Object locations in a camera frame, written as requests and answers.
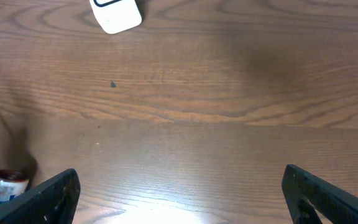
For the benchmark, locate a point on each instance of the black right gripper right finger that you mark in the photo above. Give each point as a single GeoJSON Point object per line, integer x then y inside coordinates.
{"type": "Point", "coordinates": [307, 195]}

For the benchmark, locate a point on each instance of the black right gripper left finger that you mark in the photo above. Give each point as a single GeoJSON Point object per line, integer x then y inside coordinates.
{"type": "Point", "coordinates": [52, 201]}

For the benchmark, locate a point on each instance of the green lidded jar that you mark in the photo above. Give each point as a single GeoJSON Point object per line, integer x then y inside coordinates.
{"type": "Point", "coordinates": [12, 184]}

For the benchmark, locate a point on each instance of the white barcode scanner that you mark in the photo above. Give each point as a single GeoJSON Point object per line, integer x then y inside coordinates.
{"type": "Point", "coordinates": [115, 16]}

